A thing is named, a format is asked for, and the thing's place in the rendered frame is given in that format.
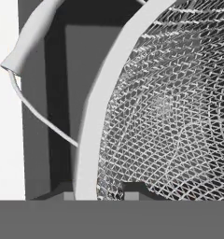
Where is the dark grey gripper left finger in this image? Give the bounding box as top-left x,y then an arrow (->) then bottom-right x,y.
32,181 -> 77,202

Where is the silver wire mesh colander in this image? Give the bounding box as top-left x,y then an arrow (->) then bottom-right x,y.
0,0 -> 224,202

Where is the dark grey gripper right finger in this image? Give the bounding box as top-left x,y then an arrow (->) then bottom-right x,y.
122,181 -> 163,202

